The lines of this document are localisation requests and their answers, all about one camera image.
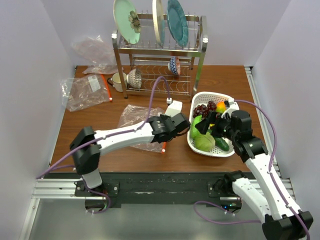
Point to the cream rimmed plate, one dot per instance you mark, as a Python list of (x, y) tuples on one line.
[(158, 22)]

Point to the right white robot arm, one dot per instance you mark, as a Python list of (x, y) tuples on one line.
[(280, 216)]

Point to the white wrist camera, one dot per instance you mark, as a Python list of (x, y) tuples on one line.
[(231, 105), (174, 108)]

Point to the green cabbage toy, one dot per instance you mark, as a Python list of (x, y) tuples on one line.
[(204, 142)]

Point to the crumpled clear bag at back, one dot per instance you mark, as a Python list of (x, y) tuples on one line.
[(98, 53)]

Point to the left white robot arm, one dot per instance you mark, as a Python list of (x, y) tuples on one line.
[(89, 145)]

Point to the dark red grape bunch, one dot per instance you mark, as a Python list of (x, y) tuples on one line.
[(203, 110)]

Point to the steel two-tier dish rack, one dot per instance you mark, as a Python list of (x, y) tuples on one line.
[(153, 60)]

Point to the teal blue plate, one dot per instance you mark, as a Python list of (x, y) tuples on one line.
[(177, 23)]

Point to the mint green floral plate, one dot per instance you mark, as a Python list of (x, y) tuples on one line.
[(127, 21)]

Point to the light green chayote squash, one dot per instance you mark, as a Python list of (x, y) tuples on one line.
[(194, 132)]

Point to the red yellow mango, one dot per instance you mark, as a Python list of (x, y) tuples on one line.
[(221, 107)]

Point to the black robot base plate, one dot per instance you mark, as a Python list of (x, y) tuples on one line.
[(162, 188)]

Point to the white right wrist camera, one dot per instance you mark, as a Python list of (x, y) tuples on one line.
[(231, 105)]

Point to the dark green cucumber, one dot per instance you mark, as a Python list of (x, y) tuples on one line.
[(221, 144)]

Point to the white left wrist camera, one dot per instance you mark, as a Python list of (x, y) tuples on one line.
[(174, 108)]

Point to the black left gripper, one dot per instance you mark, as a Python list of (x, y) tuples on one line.
[(163, 117)]

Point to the cream enamel mug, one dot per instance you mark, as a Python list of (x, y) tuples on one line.
[(115, 81)]

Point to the blue white patterned bowl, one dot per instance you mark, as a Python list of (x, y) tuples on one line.
[(174, 66)]

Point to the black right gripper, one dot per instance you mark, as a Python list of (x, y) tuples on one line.
[(213, 117)]

